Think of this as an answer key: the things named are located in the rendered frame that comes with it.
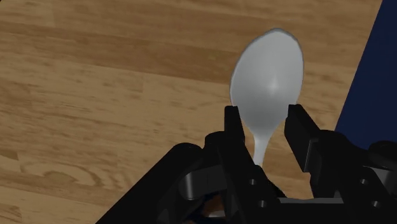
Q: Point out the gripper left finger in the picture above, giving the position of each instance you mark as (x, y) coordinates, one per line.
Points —
(235, 161)

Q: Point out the white spoon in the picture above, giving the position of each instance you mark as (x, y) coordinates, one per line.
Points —
(267, 83)

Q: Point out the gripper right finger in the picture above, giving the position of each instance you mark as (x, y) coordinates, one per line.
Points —
(328, 155)

